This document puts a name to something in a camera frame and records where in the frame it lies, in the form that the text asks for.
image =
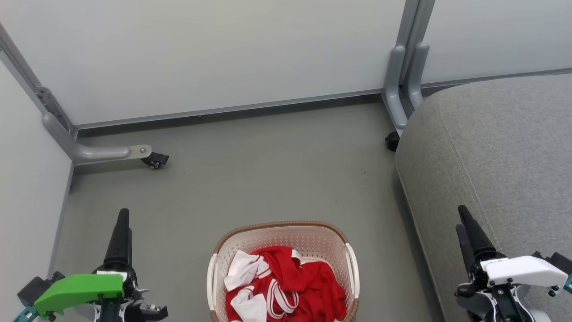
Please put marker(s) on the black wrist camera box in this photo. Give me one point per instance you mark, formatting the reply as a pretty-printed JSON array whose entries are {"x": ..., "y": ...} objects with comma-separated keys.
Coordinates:
[
  {"x": 38, "y": 286},
  {"x": 556, "y": 259}
]

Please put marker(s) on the red shorts with white trim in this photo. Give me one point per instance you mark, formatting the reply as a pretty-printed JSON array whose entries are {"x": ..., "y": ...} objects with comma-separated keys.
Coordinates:
[{"x": 317, "y": 281}]

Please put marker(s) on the black caster wheel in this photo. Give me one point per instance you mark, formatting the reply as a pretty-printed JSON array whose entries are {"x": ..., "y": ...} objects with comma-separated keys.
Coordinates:
[
  {"x": 155, "y": 159},
  {"x": 392, "y": 141}
]

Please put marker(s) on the white plastic laundry basket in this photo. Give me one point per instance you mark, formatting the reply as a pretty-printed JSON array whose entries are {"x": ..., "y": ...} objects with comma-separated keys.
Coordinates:
[{"x": 313, "y": 241}]

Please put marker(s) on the grey partition frame post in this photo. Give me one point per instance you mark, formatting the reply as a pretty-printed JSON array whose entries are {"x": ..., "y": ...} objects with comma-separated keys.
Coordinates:
[{"x": 31, "y": 82}]

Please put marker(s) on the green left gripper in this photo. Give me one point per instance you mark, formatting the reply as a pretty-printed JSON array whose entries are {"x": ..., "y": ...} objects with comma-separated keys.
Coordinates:
[{"x": 80, "y": 288}]

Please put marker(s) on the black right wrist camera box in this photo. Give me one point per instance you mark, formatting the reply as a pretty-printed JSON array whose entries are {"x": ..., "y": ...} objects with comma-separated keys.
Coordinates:
[{"x": 556, "y": 259}]

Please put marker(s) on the grey fabric sofa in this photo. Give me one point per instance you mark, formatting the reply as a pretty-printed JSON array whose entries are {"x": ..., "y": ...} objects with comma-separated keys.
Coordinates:
[{"x": 491, "y": 156}]

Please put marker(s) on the long grey partition foot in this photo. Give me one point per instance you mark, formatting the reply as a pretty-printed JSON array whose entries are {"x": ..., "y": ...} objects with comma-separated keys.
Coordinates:
[{"x": 96, "y": 152}]

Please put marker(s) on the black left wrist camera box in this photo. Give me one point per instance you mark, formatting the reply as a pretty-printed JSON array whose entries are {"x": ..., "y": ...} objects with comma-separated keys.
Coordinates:
[{"x": 38, "y": 286}]

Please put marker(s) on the short grey partition foot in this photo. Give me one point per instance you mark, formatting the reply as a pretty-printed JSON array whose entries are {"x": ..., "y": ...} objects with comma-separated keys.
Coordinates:
[
  {"x": 395, "y": 89},
  {"x": 416, "y": 76}
]

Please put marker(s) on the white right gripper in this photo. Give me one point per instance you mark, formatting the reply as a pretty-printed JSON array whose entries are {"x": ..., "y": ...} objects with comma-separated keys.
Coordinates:
[{"x": 520, "y": 270}]

